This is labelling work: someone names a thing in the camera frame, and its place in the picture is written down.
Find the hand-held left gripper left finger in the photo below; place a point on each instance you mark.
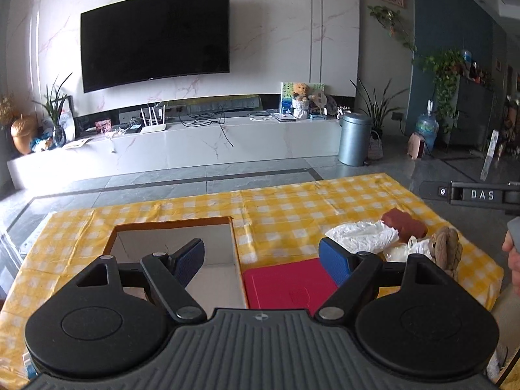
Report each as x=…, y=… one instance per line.
x=191, y=260

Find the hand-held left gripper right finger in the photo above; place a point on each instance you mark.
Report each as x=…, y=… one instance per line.
x=335, y=258

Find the orange cardboard box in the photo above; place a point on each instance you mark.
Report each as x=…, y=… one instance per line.
x=215, y=243

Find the white puff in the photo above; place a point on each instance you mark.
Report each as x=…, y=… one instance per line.
x=361, y=235

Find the brown sponge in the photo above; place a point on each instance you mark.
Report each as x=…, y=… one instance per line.
x=406, y=221

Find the person's right hand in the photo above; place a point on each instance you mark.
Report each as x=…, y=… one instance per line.
x=515, y=266

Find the white printed panel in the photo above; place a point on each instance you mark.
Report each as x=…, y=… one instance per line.
x=490, y=154

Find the yellow checkered tablecloth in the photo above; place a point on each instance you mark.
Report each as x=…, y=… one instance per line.
x=284, y=211

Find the pink space heater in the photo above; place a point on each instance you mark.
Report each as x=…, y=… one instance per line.
x=417, y=146

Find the dark cabinet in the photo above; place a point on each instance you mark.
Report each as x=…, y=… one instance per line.
x=475, y=113

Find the blue water jug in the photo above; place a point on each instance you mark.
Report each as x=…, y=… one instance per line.
x=427, y=128

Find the woven basket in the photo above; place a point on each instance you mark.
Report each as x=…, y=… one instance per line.
x=375, y=148

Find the white marble tv console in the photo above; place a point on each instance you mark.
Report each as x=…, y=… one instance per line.
x=183, y=146

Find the grey metal trash can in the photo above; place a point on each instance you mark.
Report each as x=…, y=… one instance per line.
x=354, y=140

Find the green pothos plant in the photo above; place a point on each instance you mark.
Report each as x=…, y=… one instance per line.
x=445, y=73

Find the tall leafy floor plant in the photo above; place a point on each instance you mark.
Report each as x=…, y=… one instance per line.
x=380, y=105

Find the white router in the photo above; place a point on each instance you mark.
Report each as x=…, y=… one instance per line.
x=154, y=128

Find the white flat device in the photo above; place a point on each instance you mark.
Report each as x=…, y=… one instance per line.
x=280, y=117

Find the round hand fan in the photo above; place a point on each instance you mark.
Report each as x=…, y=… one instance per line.
x=320, y=100

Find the pink card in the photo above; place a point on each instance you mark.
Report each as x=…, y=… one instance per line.
x=104, y=125

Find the white paper sheet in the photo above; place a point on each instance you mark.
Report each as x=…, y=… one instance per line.
x=79, y=143

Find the brown teddy bear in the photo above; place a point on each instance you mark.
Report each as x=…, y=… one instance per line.
x=301, y=97

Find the green painted canvas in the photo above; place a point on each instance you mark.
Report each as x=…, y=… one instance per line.
x=286, y=93

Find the leafy plant in glass vase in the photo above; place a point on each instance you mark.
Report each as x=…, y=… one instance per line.
x=57, y=105

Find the acorn shaped jar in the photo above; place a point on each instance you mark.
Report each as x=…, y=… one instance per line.
x=23, y=134

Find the black curved television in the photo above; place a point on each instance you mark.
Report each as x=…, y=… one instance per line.
x=154, y=36

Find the dried flower bunch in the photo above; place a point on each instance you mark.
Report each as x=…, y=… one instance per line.
x=6, y=107

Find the black picture frame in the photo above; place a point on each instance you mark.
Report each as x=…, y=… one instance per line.
x=70, y=118

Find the trailing wall vine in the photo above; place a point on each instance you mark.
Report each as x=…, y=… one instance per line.
x=392, y=22

